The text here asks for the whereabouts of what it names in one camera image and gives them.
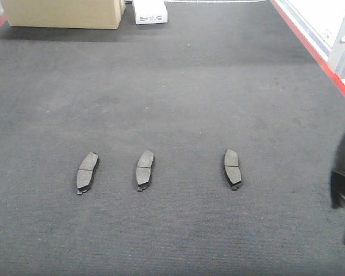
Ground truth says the white carton box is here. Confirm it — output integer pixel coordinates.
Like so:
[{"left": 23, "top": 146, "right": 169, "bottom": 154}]
[{"left": 132, "top": 0, "right": 168, "bottom": 25}]

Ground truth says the cardboard box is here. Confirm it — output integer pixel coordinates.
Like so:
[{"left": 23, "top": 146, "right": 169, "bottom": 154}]
[{"left": 1, "top": 0, "right": 126, "bottom": 29}]

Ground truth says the red conveyor side rail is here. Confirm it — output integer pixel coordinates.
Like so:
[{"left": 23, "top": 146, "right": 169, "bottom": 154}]
[{"left": 270, "top": 1, "right": 345, "bottom": 97}]

